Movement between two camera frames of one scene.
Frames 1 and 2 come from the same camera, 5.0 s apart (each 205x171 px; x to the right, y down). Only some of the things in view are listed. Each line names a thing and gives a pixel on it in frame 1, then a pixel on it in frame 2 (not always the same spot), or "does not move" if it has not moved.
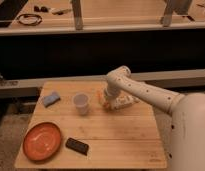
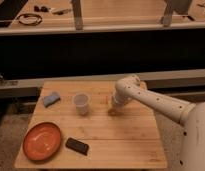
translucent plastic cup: x=81 y=101 does not move
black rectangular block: x=77 y=146 does not move
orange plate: x=41 y=142 does not move
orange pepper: x=103 y=100 -> x=112 y=111
